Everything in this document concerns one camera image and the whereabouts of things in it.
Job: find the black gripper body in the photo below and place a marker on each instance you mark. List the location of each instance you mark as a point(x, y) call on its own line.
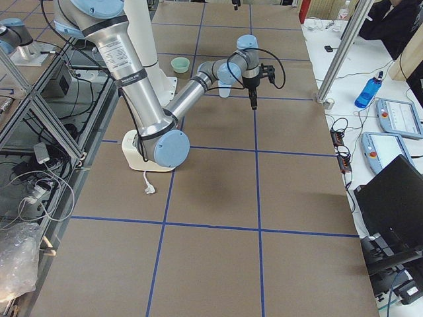
point(250, 82)

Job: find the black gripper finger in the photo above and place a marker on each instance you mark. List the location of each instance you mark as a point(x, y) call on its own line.
point(235, 4)
point(253, 98)

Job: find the light blue cup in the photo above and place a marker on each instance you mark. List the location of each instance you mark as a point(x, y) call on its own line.
point(224, 92)
point(220, 84)

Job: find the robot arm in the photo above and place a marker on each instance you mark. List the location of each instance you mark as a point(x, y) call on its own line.
point(122, 33)

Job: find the green bowl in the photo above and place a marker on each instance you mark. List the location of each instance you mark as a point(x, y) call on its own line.
point(180, 64)

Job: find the blue water bottle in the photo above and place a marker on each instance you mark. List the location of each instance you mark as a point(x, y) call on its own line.
point(369, 91)

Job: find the seated person in black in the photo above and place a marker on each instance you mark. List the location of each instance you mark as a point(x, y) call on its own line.
point(391, 22)

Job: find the cream toaster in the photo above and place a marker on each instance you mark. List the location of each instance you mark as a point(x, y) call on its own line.
point(135, 159)

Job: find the near teach pendant tablet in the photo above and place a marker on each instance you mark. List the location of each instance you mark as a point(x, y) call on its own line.
point(382, 148)

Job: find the teach pendant tablet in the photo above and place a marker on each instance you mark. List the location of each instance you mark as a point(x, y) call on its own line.
point(382, 148)
point(399, 117)

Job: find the white toaster plug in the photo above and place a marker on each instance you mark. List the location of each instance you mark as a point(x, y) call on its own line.
point(149, 189)

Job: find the far teach pendant tablet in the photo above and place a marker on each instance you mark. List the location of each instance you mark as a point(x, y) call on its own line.
point(399, 117)

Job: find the black laptop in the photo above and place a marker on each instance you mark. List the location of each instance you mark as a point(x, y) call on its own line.
point(392, 202)

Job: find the clear plastic bag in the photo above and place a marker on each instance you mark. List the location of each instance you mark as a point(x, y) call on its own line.
point(20, 246)

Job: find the white camera pillar base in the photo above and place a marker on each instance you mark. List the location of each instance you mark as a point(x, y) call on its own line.
point(141, 34)

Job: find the aluminium frame post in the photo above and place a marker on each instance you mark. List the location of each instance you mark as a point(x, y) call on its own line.
point(349, 35)

